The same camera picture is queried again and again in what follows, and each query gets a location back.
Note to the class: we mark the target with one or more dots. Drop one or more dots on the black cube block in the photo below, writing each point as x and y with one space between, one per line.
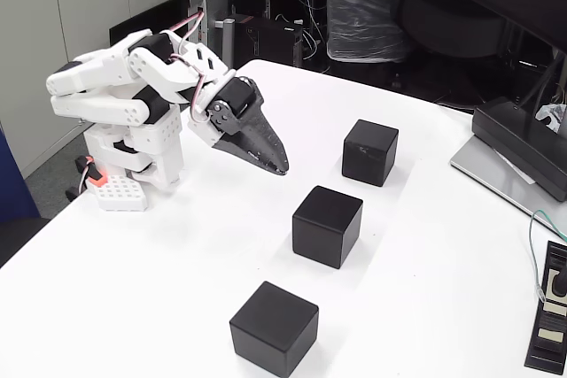
272 329
325 227
367 156

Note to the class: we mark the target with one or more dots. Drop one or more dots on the black computer tower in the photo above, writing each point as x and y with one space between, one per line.
266 41

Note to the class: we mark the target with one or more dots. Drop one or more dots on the black cube block, scratched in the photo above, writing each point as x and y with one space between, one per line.
367 156

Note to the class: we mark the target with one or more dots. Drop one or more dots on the bin with clear plastic bag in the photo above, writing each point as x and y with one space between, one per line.
363 19

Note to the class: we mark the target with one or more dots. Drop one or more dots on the orange black table clamp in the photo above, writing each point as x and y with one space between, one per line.
95 181

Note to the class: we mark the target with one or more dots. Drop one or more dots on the silver monitor stand base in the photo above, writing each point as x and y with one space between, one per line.
487 174

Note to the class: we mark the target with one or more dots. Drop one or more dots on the blue partition panel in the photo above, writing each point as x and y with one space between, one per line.
13 183

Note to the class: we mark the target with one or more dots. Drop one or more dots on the black dock box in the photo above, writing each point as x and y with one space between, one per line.
509 130

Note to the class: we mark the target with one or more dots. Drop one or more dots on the crumpled white bag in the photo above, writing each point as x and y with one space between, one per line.
551 112

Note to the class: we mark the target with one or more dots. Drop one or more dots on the black power plug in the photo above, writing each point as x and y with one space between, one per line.
561 285

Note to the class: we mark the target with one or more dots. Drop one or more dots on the silver metal post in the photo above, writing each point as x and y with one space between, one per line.
228 41

